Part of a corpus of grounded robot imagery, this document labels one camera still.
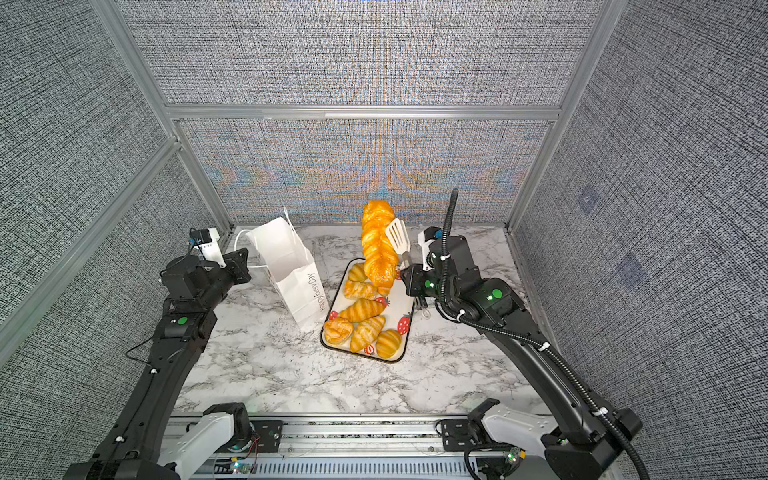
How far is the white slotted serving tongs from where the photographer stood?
699 millimetres

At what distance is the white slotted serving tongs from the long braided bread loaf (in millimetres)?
13

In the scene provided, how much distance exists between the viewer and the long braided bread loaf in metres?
0.73

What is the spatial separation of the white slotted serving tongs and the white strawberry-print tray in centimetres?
29
